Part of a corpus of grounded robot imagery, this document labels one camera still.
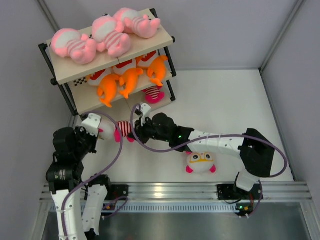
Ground white panda plush with glasses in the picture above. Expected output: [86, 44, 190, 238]
[142, 86, 166, 104]

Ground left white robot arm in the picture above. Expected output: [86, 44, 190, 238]
[46, 126, 113, 240]

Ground orange shark plush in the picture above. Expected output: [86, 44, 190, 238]
[85, 67, 120, 108]
[112, 58, 144, 99]
[136, 50, 169, 87]

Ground purple cable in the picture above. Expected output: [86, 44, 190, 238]
[131, 104, 288, 221]
[59, 111, 130, 240]

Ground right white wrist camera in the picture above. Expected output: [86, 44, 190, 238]
[135, 103, 152, 126]

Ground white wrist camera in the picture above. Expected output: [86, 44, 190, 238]
[80, 113, 102, 137]
[135, 103, 152, 126]

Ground aluminium mounting rail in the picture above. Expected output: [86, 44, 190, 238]
[39, 181, 313, 201]

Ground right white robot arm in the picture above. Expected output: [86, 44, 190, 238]
[131, 113, 275, 199]

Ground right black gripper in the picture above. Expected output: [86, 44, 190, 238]
[129, 115, 171, 146]

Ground white slotted cable duct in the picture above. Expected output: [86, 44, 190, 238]
[49, 201, 253, 214]

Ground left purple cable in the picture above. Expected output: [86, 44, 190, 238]
[59, 111, 130, 240]

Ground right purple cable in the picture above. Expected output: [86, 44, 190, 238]
[131, 104, 288, 221]

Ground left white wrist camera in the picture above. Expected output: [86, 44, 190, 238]
[80, 113, 102, 137]

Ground beige three-tier shelf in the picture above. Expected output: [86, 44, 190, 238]
[39, 9, 176, 116]

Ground white panda plush front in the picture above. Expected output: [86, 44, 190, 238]
[185, 151, 217, 174]

